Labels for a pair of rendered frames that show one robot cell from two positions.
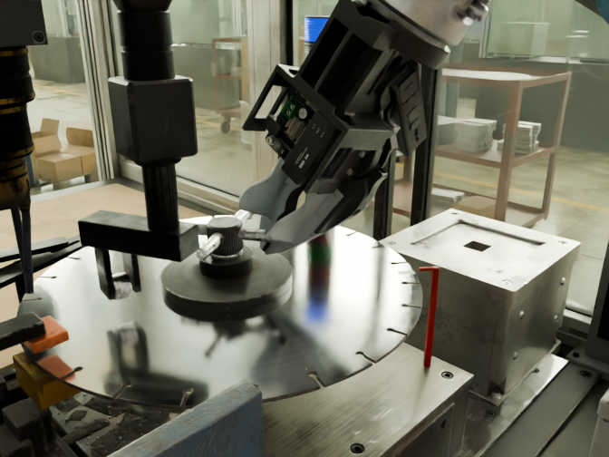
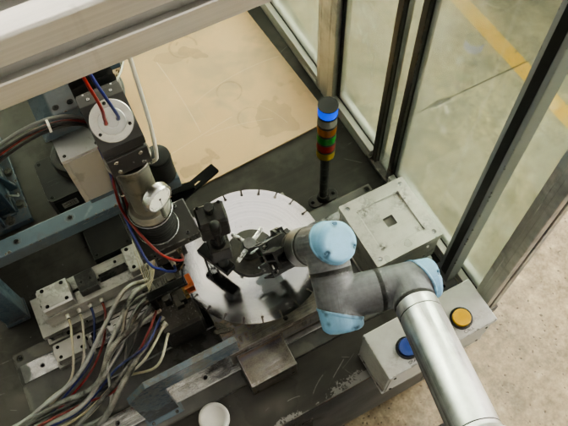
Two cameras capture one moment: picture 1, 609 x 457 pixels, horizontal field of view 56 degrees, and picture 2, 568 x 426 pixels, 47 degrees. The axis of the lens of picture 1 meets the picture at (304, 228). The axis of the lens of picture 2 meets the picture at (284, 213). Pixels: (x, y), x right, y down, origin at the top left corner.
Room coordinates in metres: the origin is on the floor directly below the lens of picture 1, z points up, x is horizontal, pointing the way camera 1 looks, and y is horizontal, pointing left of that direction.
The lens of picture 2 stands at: (-0.10, -0.22, 2.27)
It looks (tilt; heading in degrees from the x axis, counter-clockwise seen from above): 62 degrees down; 21
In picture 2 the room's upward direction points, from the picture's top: 3 degrees counter-clockwise
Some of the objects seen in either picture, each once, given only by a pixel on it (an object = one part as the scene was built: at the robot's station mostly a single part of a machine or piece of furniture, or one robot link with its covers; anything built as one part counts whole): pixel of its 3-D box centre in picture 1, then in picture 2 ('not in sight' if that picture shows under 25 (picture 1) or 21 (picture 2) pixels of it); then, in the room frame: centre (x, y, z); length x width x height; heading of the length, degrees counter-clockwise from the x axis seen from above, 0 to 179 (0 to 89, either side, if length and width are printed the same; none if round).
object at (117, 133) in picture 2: not in sight; (97, 98); (0.42, 0.28, 1.45); 0.35 x 0.07 x 0.28; 46
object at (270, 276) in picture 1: (227, 267); (250, 250); (0.44, 0.07, 0.96); 0.11 x 0.11 x 0.03
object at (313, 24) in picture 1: (322, 29); (328, 109); (0.73, -0.02, 1.14); 0.05 x 0.04 x 0.03; 46
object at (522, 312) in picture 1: (470, 298); (386, 234); (0.64, -0.21, 0.82); 0.18 x 0.18 x 0.15; 46
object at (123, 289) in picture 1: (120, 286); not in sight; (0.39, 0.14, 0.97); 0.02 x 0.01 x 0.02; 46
